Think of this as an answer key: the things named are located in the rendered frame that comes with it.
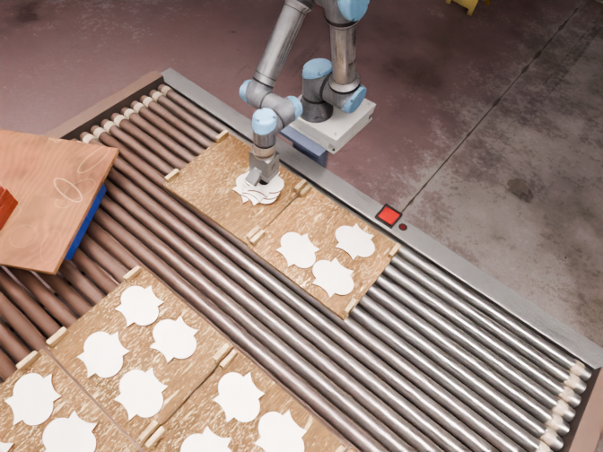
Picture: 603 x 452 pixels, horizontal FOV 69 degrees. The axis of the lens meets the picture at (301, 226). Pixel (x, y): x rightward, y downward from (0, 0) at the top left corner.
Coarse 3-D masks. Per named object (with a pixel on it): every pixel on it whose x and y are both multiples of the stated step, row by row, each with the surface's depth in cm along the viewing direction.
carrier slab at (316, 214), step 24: (312, 192) 163; (288, 216) 156; (312, 216) 157; (336, 216) 158; (264, 240) 150; (312, 240) 152; (384, 240) 154; (360, 264) 148; (384, 264) 149; (312, 288) 142; (360, 288) 143; (336, 312) 138
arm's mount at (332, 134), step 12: (300, 96) 191; (336, 108) 187; (360, 108) 188; (372, 108) 189; (300, 120) 183; (336, 120) 183; (348, 120) 183; (360, 120) 185; (300, 132) 189; (312, 132) 183; (324, 132) 179; (336, 132) 179; (348, 132) 183; (324, 144) 184; (336, 144) 180
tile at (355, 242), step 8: (336, 232) 153; (344, 232) 153; (352, 232) 154; (360, 232) 154; (336, 240) 152; (344, 240) 152; (352, 240) 152; (360, 240) 152; (368, 240) 152; (344, 248) 150; (352, 248) 150; (360, 248) 150; (368, 248) 151; (352, 256) 148; (360, 256) 149; (368, 256) 149
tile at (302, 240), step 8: (288, 232) 152; (288, 240) 150; (296, 240) 150; (304, 240) 150; (280, 248) 148; (288, 248) 148; (296, 248) 148; (304, 248) 149; (312, 248) 149; (288, 256) 147; (296, 256) 147; (304, 256) 147; (312, 256) 147; (288, 264) 145; (296, 264) 145; (304, 264) 145; (312, 264) 146
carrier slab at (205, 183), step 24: (216, 144) 173; (240, 144) 174; (192, 168) 165; (216, 168) 166; (240, 168) 167; (192, 192) 159; (216, 192) 160; (288, 192) 162; (216, 216) 154; (240, 216) 155; (264, 216) 156; (240, 240) 151
